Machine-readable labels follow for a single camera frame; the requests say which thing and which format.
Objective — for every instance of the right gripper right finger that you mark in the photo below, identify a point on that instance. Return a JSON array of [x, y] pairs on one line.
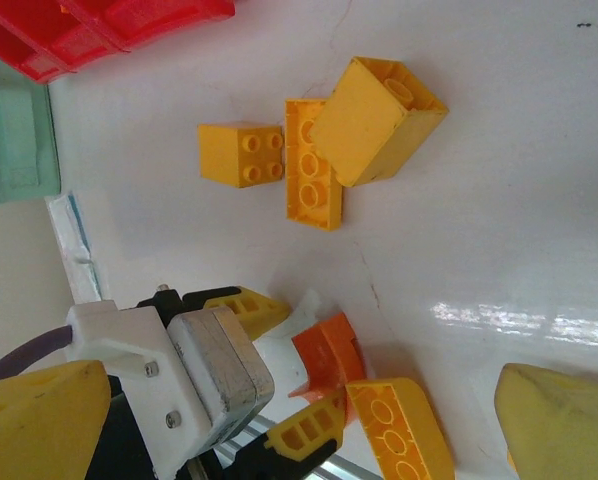
[[564, 430]]

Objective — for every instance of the orange arc lego piece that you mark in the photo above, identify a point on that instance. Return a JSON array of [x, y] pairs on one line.
[[329, 350]]

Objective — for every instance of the mint green zip pouch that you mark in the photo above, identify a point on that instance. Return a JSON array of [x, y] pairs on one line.
[[14, 140]]

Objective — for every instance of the white tissue packet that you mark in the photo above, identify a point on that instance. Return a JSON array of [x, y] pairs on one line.
[[74, 250]]

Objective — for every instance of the yellow sloped lego brick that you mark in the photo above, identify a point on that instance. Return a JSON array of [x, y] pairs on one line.
[[359, 125]]

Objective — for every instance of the yellow rounded long lego brick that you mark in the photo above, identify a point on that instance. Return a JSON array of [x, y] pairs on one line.
[[419, 420]]

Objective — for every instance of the yellow square lego brick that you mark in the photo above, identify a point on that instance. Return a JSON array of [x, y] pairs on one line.
[[224, 150]]

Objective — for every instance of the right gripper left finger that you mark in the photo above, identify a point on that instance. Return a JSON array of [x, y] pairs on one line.
[[34, 425]]

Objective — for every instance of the red three-compartment tray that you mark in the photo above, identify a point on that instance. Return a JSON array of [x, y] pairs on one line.
[[104, 30]]

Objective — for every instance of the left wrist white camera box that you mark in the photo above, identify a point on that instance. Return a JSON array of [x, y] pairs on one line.
[[204, 360]]

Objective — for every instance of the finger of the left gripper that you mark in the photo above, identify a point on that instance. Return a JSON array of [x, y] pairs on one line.
[[304, 425], [259, 312]]

